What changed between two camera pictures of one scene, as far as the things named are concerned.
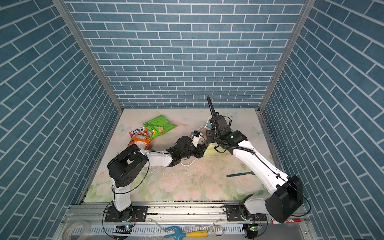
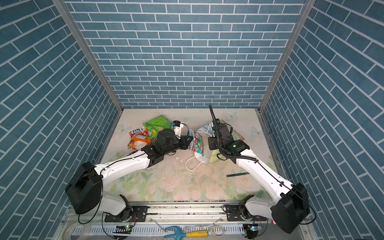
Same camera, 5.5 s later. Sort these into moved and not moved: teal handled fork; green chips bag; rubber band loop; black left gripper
Moved: black left gripper
Not moved: green chips bag; rubber band loop; teal handled fork
